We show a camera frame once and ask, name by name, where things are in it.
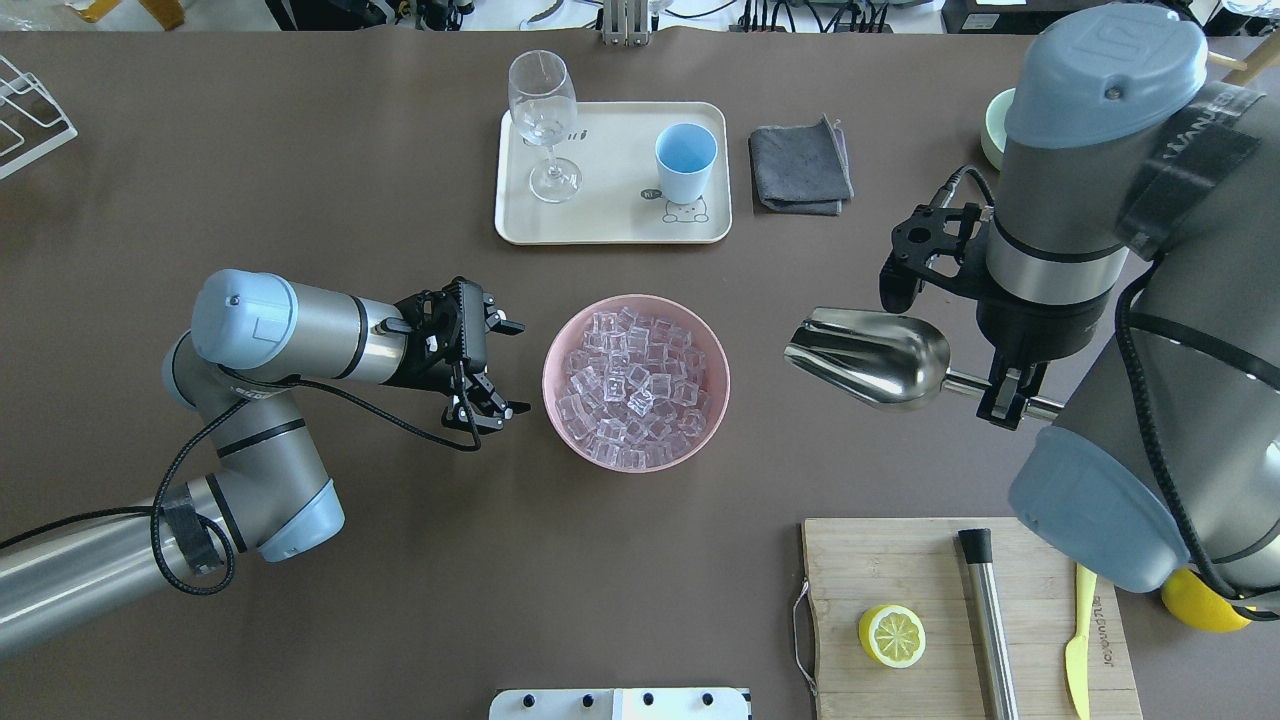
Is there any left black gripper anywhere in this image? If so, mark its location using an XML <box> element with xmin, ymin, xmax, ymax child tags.
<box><xmin>383</xmin><ymin>281</ymin><xmax>532</xmax><ymax>433</ymax></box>

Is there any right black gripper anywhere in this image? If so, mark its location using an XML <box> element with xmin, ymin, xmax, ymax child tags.
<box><xmin>879</xmin><ymin>202</ymin><xmax>1051</xmax><ymax>430</ymax></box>

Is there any metal ice scoop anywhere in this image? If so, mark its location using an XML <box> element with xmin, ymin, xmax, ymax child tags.
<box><xmin>783</xmin><ymin>307</ymin><xmax>1088</xmax><ymax>421</ymax></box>

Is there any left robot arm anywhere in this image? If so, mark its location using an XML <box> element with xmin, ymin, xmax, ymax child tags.
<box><xmin>1</xmin><ymin>269</ymin><xmax>529</xmax><ymax>659</ymax></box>

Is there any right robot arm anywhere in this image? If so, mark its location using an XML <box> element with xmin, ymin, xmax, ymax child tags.
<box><xmin>879</xmin><ymin>4</ymin><xmax>1279</xmax><ymax>619</ymax></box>

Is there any pink bowl with ice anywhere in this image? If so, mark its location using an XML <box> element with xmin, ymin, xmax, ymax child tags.
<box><xmin>541</xmin><ymin>295</ymin><xmax>731</xmax><ymax>473</ymax></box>

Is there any light blue cup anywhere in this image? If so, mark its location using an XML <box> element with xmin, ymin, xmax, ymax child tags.
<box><xmin>655</xmin><ymin>123</ymin><xmax>719</xmax><ymax>204</ymax></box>

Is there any beige serving tray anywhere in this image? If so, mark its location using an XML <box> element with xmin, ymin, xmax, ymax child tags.
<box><xmin>494</xmin><ymin>101</ymin><xmax>733</xmax><ymax>246</ymax></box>

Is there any wooden cutting board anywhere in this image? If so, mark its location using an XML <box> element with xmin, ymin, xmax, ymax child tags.
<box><xmin>794</xmin><ymin>518</ymin><xmax>1143</xmax><ymax>720</ymax></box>

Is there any green ceramic bowl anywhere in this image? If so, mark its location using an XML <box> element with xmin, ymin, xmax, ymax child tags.
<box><xmin>980</xmin><ymin>88</ymin><xmax>1016</xmax><ymax>170</ymax></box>

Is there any clear wine glass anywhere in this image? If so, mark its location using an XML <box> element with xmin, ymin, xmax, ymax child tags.
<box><xmin>507</xmin><ymin>49</ymin><xmax>581</xmax><ymax>202</ymax></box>

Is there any yellow plastic knife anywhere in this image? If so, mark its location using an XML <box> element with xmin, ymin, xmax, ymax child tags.
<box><xmin>1064</xmin><ymin>562</ymin><xmax>1097</xmax><ymax>719</ymax></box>

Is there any half lemon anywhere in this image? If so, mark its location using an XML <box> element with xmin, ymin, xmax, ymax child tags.
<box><xmin>858</xmin><ymin>603</ymin><xmax>927</xmax><ymax>669</ymax></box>

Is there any dark grey folded cloth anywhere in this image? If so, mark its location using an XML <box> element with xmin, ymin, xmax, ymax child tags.
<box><xmin>748</xmin><ymin>117</ymin><xmax>854</xmax><ymax>217</ymax></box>

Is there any wooden stand with pole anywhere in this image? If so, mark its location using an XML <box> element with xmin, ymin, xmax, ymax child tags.
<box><xmin>1208</xmin><ymin>33</ymin><xmax>1279</xmax><ymax>86</ymax></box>

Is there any aluminium frame post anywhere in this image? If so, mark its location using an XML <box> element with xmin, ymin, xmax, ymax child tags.
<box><xmin>600</xmin><ymin>0</ymin><xmax>653</xmax><ymax>47</ymax></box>

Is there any white wire cup rack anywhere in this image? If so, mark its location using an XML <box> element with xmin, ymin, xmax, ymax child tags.
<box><xmin>1</xmin><ymin>56</ymin><xmax>78</xmax><ymax>179</ymax></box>

